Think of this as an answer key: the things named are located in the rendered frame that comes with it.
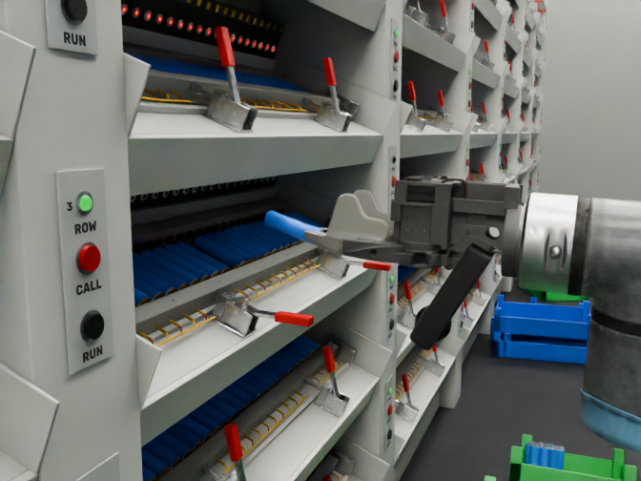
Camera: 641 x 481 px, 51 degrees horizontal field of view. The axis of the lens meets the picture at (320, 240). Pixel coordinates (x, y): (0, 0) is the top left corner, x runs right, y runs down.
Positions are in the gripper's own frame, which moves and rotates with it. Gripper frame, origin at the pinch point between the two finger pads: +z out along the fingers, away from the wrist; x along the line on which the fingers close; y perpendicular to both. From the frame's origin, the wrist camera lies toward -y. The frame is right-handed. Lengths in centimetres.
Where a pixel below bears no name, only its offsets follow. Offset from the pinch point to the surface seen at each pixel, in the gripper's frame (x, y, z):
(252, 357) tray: 8.3, -10.7, 3.5
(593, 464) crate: -76, -55, -34
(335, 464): -29, -42, 7
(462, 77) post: -103, 24, 4
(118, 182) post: 28.4, 7.9, 3.4
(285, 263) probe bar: -7.4, -4.7, 7.2
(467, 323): -130, -45, 2
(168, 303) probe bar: 16.2, -3.9, 7.8
